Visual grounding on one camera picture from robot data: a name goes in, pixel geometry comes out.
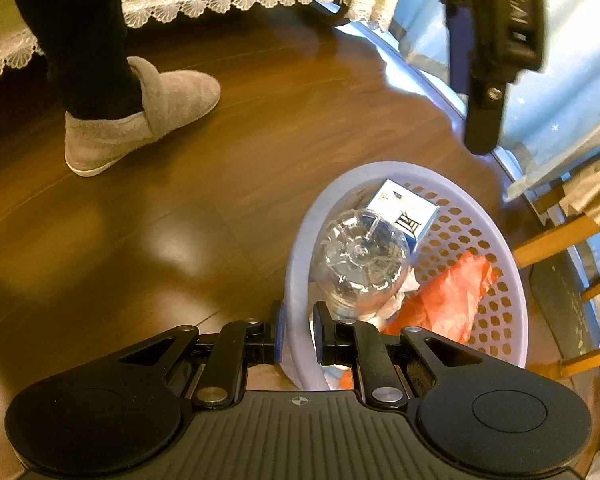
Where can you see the crumpled white tissue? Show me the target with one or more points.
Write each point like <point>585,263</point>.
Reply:
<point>405,285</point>

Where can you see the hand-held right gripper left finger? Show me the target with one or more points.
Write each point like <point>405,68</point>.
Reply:
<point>279,330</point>

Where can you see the grey slipper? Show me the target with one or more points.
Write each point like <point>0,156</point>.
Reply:
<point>175,95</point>

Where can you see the black metal leg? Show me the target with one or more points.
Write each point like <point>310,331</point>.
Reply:
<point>330,12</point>

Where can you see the clear plastic bottle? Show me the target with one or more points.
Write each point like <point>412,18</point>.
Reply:
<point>360,255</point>

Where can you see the blue and white milk carton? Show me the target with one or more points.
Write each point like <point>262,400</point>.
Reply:
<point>405,210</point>

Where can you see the dark floor mat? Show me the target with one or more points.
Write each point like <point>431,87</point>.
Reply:
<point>560,310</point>

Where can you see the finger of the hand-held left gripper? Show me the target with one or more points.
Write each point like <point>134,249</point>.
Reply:
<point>460,45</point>
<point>485,120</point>

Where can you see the lavender plastic mesh basket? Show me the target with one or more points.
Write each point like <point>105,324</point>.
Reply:
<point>296,265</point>

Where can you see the person's leg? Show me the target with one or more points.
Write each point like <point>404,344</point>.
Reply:
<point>80,20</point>

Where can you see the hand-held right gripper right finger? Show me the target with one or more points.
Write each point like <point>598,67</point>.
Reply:
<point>320,332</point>

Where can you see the blue starry cloth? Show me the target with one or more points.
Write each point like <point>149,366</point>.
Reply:
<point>570,100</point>

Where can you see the wooden chair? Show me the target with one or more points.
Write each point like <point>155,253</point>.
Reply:
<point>545,245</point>

